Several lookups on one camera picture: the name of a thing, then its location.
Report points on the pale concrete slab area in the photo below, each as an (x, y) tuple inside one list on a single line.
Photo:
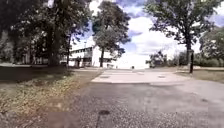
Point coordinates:
[(136, 77)]

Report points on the dark post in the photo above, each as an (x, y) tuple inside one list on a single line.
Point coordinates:
[(191, 63)]

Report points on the group of large dark trees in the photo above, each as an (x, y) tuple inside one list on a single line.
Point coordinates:
[(50, 30)]

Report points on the patchy grass with leaves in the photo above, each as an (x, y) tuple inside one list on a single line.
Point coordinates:
[(33, 90)]

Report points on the grass strip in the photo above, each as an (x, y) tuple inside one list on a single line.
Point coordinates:
[(210, 75)]

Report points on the grey asphalt road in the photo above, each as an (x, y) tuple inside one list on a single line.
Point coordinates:
[(140, 103)]

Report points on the white building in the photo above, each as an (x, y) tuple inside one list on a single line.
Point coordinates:
[(86, 55)]

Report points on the large spreading tree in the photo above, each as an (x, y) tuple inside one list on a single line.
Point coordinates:
[(186, 20)]

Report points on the row of bushes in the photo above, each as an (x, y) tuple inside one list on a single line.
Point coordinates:
[(156, 60)]

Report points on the tall tree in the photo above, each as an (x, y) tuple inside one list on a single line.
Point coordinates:
[(110, 30)]

